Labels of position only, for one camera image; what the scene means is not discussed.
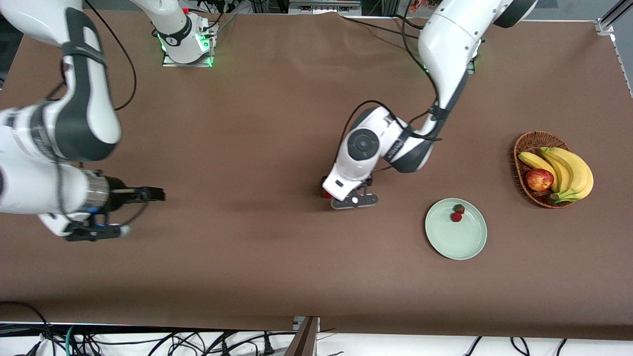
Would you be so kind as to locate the grey metal support beam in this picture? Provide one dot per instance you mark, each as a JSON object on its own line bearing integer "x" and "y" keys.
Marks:
{"x": 304, "y": 341}

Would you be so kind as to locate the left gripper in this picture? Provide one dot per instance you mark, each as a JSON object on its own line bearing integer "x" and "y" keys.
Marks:
{"x": 322, "y": 179}

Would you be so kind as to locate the orange background object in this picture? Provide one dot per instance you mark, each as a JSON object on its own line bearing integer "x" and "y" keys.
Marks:
{"x": 418, "y": 6}

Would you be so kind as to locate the red yellow apple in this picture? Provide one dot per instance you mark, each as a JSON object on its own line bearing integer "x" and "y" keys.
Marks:
{"x": 539, "y": 180}

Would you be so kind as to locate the aluminium frame rail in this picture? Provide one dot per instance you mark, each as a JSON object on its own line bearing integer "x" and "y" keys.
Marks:
{"x": 324, "y": 7}

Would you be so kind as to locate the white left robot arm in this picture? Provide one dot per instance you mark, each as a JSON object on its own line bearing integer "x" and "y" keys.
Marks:
{"x": 445, "y": 44}

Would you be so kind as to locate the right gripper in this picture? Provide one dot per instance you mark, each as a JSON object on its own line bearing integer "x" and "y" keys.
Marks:
{"x": 117, "y": 194}

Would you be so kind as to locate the red strawberry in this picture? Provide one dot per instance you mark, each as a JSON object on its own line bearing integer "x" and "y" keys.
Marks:
{"x": 460, "y": 209}
{"x": 326, "y": 194}
{"x": 456, "y": 217}

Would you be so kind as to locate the brown wicker basket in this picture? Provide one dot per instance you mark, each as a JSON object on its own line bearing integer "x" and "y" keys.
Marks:
{"x": 530, "y": 142}

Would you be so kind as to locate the white table edge rail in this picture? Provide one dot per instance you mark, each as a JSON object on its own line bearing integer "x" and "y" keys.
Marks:
{"x": 622, "y": 64}

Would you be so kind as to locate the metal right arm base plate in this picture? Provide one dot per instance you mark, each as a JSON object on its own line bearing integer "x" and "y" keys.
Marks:
{"x": 188, "y": 64}

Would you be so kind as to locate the yellow banana bunch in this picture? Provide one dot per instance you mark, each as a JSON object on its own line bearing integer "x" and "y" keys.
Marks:
{"x": 576, "y": 170}

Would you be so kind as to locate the large table cover sheet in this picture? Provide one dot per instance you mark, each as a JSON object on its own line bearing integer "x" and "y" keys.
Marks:
{"x": 247, "y": 148}

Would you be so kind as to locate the pale green round plate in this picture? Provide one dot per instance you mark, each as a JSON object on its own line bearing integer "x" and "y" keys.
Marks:
{"x": 457, "y": 240}

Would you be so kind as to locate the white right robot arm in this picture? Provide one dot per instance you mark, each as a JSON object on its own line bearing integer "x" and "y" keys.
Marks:
{"x": 29, "y": 188}

